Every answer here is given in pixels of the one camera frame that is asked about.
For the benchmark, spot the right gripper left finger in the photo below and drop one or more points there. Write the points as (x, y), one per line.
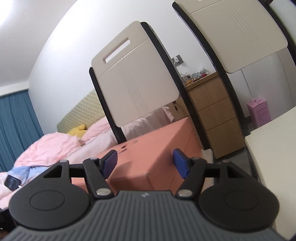
(97, 171)

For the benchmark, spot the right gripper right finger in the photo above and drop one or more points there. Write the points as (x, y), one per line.
(192, 171)

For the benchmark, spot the pink pillow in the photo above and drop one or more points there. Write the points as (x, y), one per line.
(100, 132)

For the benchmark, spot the yellow plush toy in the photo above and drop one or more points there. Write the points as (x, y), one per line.
(78, 131)

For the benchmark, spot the salmon pink storage box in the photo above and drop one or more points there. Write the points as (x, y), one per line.
(145, 163)

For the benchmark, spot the wooden drawer cabinet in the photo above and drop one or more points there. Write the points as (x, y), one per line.
(217, 115)

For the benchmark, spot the bed with pink duvet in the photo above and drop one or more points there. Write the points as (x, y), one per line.
(47, 151)

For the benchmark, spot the quilted beige headboard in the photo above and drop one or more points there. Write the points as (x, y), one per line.
(87, 111)

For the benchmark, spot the light blue blanket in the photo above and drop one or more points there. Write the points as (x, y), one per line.
(26, 173)

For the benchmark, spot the black phone on bed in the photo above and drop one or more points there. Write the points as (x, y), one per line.
(12, 183)

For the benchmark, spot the blue curtain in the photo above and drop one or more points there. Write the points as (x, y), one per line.
(19, 127)

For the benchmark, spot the pink purple gift box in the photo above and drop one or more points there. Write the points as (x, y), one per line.
(259, 111)

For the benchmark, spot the beige chair near bed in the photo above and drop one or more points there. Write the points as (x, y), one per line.
(133, 75)

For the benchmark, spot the beige chair right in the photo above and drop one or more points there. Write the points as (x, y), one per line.
(235, 34)

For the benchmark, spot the wall power socket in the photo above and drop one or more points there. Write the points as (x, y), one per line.
(177, 60)

